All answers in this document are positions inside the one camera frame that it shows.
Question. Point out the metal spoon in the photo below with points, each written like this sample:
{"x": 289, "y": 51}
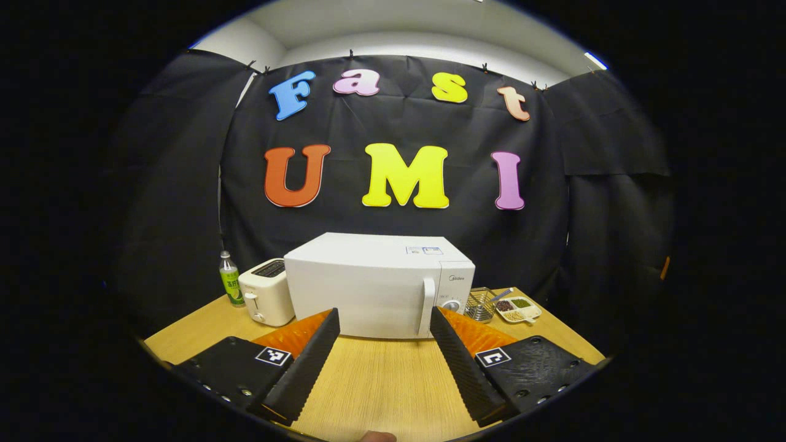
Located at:
{"x": 502, "y": 294}

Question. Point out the ceiling light panel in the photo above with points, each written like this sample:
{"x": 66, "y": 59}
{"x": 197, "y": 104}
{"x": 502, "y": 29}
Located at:
{"x": 595, "y": 61}

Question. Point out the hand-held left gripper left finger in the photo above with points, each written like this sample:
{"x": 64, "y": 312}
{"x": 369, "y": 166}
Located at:
{"x": 307, "y": 368}

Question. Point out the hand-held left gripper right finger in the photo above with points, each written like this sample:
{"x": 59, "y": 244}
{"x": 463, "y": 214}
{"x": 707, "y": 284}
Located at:
{"x": 460, "y": 368}

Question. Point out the white divided grain dish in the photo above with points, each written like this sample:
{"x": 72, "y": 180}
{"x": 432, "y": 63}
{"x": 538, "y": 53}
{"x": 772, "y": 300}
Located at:
{"x": 519, "y": 309}

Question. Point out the black backdrop cloth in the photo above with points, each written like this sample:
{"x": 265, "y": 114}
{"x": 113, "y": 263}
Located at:
{"x": 172, "y": 184}

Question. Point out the white microwave oven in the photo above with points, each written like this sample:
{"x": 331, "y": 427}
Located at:
{"x": 368, "y": 282}

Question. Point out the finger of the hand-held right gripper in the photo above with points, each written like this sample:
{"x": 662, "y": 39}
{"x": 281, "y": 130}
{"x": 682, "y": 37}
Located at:
{"x": 664, "y": 268}

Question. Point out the white toaster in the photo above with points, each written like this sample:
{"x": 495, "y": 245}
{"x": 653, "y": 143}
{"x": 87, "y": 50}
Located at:
{"x": 270, "y": 294}

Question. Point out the green label drink bottle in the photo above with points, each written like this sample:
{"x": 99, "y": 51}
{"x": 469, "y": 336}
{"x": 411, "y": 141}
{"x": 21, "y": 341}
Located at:
{"x": 232, "y": 285}

